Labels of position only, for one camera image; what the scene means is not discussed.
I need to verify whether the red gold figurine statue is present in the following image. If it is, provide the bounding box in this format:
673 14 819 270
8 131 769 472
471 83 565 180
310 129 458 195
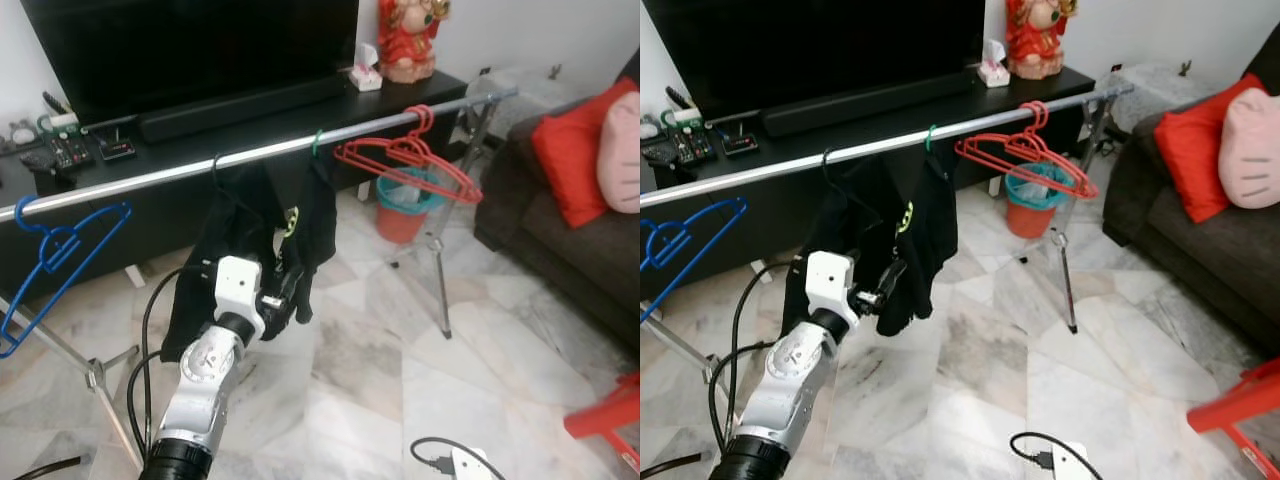
377 0 451 84
1005 0 1079 81

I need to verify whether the blue plastic hanger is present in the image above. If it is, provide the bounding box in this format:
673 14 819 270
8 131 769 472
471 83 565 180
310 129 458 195
0 195 133 359
640 195 749 323

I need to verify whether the red bin teal liner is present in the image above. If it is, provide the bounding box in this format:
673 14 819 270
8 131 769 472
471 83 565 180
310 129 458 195
1003 160 1076 239
375 165 448 246

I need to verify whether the small white pink box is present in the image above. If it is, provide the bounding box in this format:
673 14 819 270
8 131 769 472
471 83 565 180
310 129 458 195
978 40 1011 89
350 45 385 93

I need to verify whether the pink cat face pillow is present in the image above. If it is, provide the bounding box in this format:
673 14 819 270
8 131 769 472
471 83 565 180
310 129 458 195
1218 87 1280 209
597 90 641 214

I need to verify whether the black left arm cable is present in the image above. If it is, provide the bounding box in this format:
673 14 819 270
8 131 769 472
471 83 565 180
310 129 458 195
708 262 806 451
124 262 219 463

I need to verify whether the black TV console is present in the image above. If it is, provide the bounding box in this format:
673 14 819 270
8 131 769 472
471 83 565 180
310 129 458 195
640 65 1096 301
0 70 471 301

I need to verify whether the dark brown sofa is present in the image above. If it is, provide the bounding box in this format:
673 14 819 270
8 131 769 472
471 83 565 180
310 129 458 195
1103 25 1280 346
473 50 641 351

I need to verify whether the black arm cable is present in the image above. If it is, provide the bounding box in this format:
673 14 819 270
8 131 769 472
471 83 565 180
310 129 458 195
124 262 219 463
1010 432 1106 480
708 262 806 451
410 436 506 480

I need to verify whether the red cushion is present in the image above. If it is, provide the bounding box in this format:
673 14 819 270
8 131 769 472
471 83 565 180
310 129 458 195
1155 72 1269 223
530 78 641 229

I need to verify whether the red plastic stool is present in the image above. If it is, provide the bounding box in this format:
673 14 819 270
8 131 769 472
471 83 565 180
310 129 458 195
563 370 641 471
1187 358 1280 471

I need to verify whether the side table white lace cloth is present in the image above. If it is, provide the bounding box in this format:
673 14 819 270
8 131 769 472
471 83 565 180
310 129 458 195
1095 62 1191 136
465 65 566 141

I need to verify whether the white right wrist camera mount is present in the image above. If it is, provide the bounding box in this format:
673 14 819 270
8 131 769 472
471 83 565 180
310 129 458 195
450 447 496 480
1045 442 1091 480

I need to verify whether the black soundbar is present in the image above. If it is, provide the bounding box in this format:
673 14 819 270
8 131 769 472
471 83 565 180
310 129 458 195
762 68 976 138
140 75 351 144

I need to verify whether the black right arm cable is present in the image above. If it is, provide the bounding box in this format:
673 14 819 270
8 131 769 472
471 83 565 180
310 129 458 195
1010 432 1106 480
410 436 506 480

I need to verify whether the black flat television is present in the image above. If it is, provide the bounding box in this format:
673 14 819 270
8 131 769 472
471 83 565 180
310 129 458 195
20 0 359 129
652 0 987 116

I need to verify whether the red plastic hanger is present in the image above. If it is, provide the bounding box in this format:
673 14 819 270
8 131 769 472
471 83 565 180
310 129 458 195
955 100 1099 199
333 105 484 206

